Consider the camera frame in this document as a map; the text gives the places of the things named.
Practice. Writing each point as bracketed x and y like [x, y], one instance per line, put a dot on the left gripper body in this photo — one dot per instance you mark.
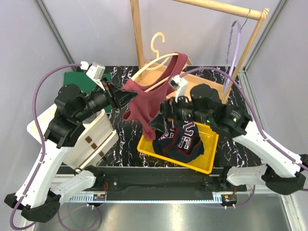
[100, 98]

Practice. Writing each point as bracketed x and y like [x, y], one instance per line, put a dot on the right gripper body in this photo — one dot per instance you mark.
[181, 110]

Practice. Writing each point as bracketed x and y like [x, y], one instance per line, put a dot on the navy tank top maroon trim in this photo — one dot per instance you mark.
[180, 142]

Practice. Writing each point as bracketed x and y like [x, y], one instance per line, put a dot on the lilac plastic hanger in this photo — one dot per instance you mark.
[238, 38]

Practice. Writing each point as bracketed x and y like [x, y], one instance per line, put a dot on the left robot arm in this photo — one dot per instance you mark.
[37, 200]

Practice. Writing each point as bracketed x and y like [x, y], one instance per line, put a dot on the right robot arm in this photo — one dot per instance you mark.
[282, 171]

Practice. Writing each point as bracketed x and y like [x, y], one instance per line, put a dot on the green folder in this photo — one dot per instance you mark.
[85, 84]

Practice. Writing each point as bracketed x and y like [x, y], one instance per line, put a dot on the wooden clothes rack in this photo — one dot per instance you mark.
[151, 69]

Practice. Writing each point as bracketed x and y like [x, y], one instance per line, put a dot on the white wooden storage box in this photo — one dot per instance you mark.
[96, 140]

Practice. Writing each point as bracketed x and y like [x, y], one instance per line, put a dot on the yellow plastic tray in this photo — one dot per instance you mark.
[203, 163]

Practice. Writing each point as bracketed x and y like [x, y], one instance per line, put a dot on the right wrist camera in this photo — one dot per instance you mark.
[179, 84]

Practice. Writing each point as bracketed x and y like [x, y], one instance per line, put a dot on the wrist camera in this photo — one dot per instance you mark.
[179, 84]
[94, 72]

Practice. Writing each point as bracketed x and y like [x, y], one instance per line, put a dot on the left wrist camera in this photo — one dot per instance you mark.
[94, 72]

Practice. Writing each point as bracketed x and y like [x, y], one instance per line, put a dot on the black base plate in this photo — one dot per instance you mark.
[162, 185]

